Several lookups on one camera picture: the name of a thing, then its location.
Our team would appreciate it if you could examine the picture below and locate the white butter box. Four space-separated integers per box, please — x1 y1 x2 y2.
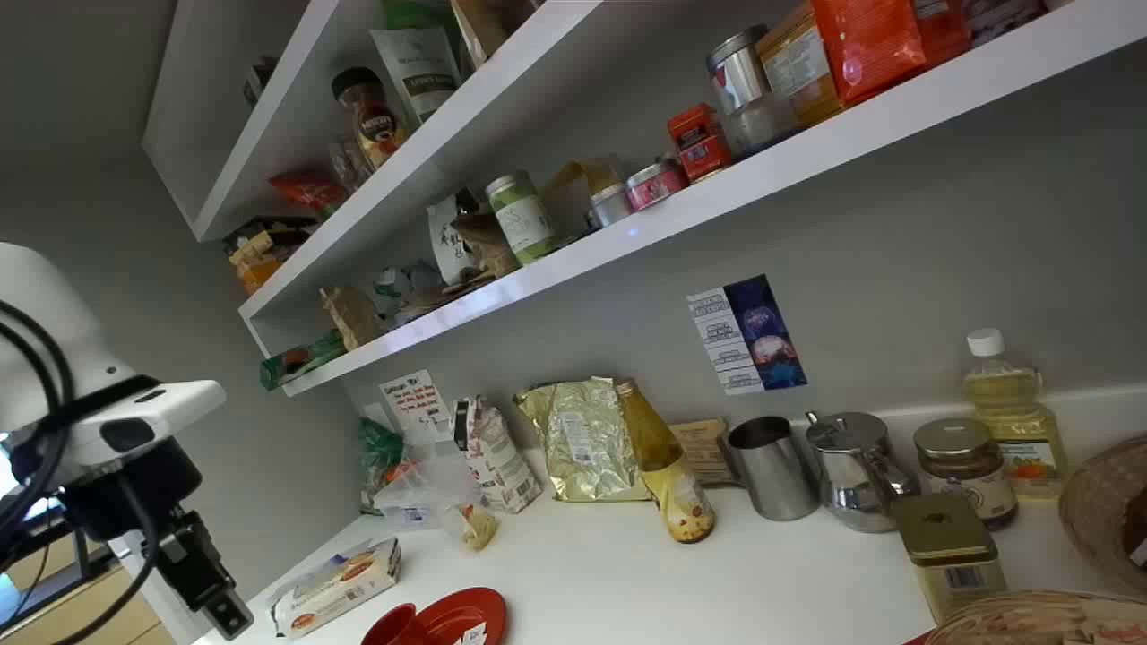
268 539 401 637

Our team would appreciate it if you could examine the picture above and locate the red small box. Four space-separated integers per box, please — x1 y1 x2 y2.
665 103 732 180

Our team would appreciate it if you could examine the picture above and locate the white shelf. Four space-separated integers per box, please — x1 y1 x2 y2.
284 0 1147 396
141 0 603 246

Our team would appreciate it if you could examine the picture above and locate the tea note sign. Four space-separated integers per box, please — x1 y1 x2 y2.
379 368 456 449

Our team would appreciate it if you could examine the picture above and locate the red plate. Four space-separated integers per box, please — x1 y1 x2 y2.
363 589 509 645

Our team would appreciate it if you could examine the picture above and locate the yellow oil bottle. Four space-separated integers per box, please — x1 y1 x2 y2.
959 327 1067 498

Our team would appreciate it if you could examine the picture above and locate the gold tea tin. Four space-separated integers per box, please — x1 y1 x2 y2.
892 490 1007 621

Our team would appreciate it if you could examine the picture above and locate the silver tin can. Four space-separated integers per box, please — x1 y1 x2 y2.
706 25 781 155

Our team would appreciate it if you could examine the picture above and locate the upper white shelf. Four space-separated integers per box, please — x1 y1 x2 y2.
141 0 603 246

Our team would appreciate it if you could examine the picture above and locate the glass jar brown lid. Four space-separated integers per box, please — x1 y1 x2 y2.
914 416 1019 528

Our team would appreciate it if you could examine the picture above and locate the brown paper bag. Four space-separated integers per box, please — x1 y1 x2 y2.
318 287 379 352

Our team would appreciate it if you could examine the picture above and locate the wicker basket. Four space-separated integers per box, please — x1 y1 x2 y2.
1059 437 1147 596

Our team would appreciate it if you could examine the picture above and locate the white red patterned bag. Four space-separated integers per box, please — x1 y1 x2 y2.
456 396 540 514

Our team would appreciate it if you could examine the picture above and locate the lower white shelf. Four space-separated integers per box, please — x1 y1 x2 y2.
284 0 1147 396

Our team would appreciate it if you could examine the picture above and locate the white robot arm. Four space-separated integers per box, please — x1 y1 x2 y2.
0 245 254 645

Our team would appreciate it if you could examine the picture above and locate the yellow brown sauce bottle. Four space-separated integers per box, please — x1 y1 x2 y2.
615 380 718 546

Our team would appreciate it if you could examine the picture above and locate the orange snack package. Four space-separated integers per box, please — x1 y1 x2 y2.
809 0 973 103

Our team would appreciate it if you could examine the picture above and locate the blue white wall card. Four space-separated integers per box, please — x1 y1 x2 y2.
683 277 808 396

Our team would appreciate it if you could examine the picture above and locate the pink lidded tub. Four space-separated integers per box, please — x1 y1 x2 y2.
627 156 683 213

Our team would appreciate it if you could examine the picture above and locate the gold foil bag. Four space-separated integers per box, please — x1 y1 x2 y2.
517 375 645 503

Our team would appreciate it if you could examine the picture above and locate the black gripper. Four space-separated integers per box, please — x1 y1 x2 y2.
64 439 251 637

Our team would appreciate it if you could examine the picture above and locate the green label jar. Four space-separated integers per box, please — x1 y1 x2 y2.
484 172 557 266

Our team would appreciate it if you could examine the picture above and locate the steel cup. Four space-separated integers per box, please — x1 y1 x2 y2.
725 416 817 522

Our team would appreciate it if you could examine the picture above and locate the plastic bag of cookies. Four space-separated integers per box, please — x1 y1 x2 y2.
378 461 498 553

